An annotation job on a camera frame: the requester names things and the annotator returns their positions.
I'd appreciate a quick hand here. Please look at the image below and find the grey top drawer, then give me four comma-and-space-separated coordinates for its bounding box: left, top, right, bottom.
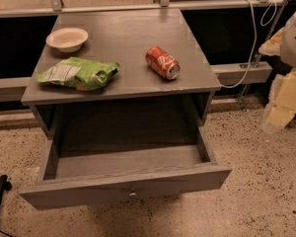
18, 97, 233, 211

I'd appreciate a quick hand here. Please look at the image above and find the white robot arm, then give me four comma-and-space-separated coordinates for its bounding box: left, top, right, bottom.
259, 12, 296, 133

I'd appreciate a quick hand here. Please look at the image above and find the grey wooden drawer cabinet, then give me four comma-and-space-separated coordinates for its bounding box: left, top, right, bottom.
22, 9, 220, 134

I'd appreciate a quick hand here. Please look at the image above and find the red soda can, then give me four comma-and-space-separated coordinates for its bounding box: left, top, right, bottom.
145, 46, 181, 80

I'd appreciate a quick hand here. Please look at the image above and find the green chip bag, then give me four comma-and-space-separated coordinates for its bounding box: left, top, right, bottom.
37, 57, 120, 91

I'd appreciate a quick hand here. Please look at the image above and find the thin metal diagonal pole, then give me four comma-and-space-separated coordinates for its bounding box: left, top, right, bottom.
235, 0, 289, 111

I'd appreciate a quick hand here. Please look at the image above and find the cream ceramic bowl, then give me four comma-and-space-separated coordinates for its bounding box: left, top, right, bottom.
45, 28, 89, 53

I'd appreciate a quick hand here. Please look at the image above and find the grey metal rail frame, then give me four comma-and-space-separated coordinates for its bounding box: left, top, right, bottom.
0, 0, 287, 104

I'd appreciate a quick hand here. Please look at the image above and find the white hanging cable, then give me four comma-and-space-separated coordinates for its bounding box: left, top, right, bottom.
220, 0, 278, 90

